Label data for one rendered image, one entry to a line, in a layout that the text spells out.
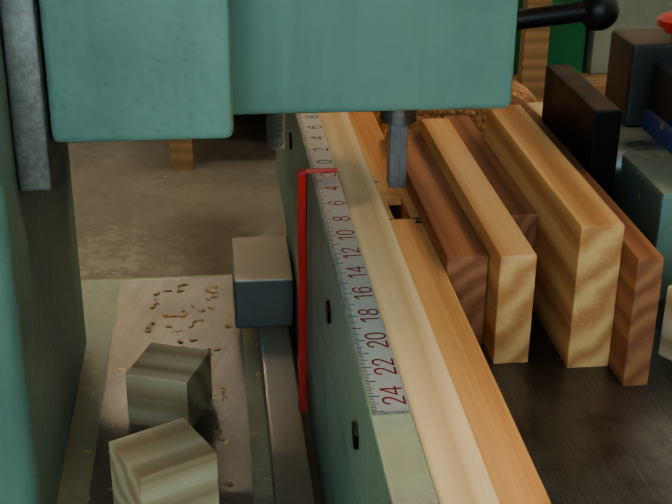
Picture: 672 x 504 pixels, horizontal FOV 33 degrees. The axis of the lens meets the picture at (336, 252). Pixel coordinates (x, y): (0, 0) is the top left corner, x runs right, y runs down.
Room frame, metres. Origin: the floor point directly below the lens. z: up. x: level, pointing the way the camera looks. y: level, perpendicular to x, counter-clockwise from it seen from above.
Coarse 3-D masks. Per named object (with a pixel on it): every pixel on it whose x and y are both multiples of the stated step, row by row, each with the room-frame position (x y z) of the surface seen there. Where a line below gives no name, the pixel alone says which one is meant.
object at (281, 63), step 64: (256, 0) 0.52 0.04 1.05; (320, 0) 0.52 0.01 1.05; (384, 0) 0.52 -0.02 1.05; (448, 0) 0.53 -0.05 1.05; (512, 0) 0.53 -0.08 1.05; (256, 64) 0.52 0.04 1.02; (320, 64) 0.52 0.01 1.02; (384, 64) 0.52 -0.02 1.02; (448, 64) 0.53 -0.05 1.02; (512, 64) 0.53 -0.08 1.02
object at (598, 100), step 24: (552, 72) 0.62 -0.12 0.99; (576, 72) 0.62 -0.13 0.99; (552, 96) 0.62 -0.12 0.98; (576, 96) 0.58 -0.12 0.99; (600, 96) 0.57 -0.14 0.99; (552, 120) 0.61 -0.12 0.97; (576, 120) 0.57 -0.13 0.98; (600, 120) 0.55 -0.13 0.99; (576, 144) 0.57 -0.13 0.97; (600, 144) 0.55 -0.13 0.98; (624, 144) 0.59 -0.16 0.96; (648, 144) 0.59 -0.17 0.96; (600, 168) 0.55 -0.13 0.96
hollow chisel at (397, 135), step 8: (392, 128) 0.55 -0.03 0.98; (400, 128) 0.56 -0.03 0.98; (392, 136) 0.55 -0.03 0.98; (400, 136) 0.56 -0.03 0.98; (392, 144) 0.56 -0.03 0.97; (400, 144) 0.56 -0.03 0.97; (392, 152) 0.56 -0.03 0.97; (400, 152) 0.56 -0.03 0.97; (392, 160) 0.56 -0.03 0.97; (400, 160) 0.56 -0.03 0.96; (392, 168) 0.56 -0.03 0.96; (400, 168) 0.56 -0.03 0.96; (392, 176) 0.56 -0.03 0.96; (400, 176) 0.56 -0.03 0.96; (392, 184) 0.56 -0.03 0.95; (400, 184) 0.56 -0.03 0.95
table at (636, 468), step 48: (288, 192) 0.73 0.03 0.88; (528, 384) 0.44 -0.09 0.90; (576, 384) 0.44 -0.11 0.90; (336, 432) 0.42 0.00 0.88; (528, 432) 0.40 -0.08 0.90; (576, 432) 0.40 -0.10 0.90; (624, 432) 0.40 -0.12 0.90; (336, 480) 0.42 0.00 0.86; (576, 480) 0.37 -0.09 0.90; (624, 480) 0.37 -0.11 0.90
